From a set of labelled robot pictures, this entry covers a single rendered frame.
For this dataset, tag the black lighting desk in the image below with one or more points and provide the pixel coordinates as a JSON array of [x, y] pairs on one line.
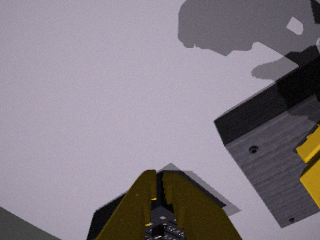
[[163, 222]]

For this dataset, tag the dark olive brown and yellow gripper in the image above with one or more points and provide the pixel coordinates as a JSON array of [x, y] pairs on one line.
[[199, 216]]

